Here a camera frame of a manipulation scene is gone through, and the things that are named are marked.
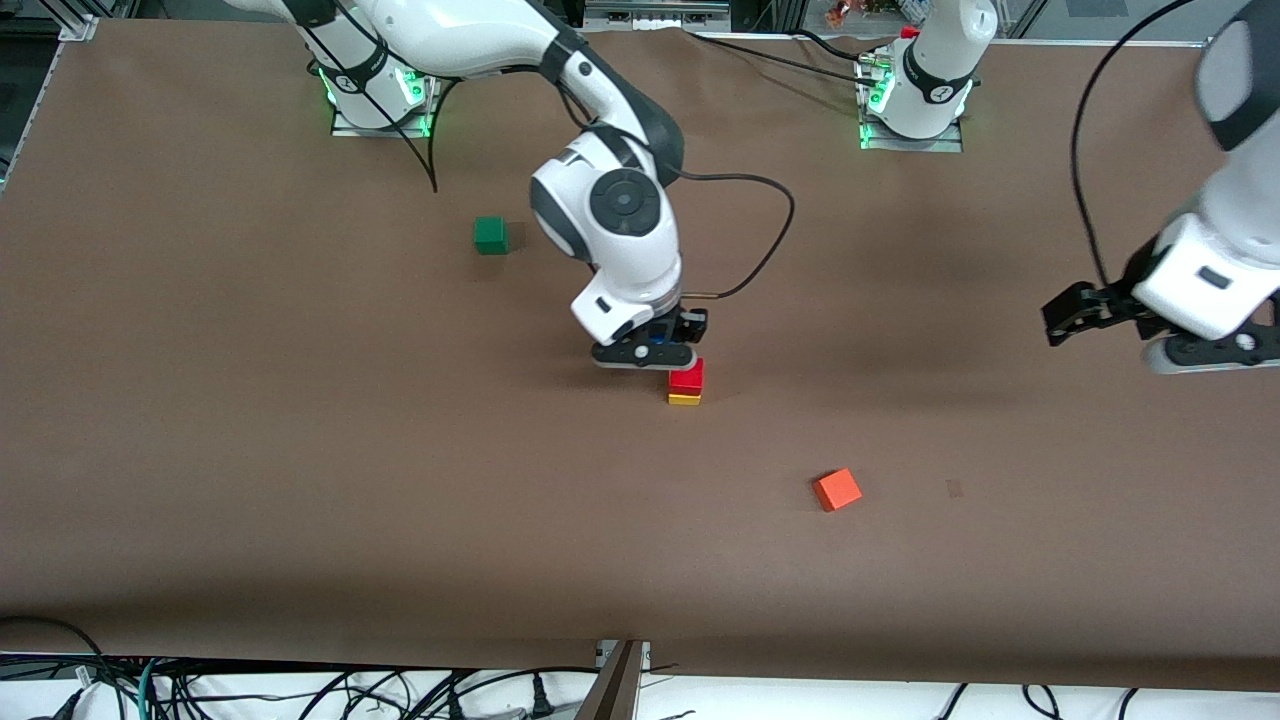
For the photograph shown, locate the orange wooden block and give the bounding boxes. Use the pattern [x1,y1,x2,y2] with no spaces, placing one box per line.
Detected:
[812,468,863,513]

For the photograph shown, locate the brown table cover sheet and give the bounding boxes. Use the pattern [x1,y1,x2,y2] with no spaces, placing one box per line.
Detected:
[0,20,1280,693]

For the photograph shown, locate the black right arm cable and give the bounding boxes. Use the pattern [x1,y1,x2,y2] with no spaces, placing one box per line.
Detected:
[300,0,797,301]

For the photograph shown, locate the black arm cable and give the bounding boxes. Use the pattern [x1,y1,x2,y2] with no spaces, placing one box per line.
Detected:
[300,0,797,301]
[1072,0,1201,291]

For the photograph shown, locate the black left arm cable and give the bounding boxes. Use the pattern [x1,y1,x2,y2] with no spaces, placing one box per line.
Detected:
[1072,0,1201,291]

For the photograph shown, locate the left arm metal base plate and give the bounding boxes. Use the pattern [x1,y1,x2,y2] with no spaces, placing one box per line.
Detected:
[860,120,964,153]

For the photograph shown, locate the long black table cable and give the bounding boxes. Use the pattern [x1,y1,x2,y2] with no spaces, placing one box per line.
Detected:
[685,30,866,86]

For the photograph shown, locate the aluminium rail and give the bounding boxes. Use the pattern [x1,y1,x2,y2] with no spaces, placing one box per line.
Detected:
[585,0,731,31]

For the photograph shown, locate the short black table cable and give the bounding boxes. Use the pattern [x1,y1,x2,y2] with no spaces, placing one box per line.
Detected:
[795,28,881,66]

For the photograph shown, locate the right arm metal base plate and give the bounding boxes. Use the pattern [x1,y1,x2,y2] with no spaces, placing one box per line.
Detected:
[330,100,438,139]

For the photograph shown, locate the aluminium profile post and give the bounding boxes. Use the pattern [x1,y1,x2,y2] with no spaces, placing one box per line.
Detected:
[575,640,651,720]

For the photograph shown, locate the black looped floor cable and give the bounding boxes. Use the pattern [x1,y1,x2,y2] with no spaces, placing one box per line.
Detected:
[0,617,106,691]

